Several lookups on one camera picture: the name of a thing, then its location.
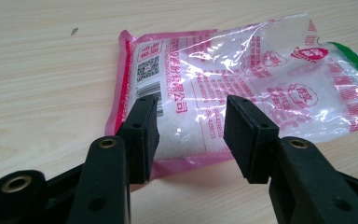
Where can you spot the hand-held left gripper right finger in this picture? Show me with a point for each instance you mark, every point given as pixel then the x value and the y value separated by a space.
pixel 248 140

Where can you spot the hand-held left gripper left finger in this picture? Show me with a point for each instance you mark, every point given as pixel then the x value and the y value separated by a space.
pixel 136 149

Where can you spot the pink plastic bag white granules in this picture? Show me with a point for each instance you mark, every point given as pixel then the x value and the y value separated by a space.
pixel 199 93

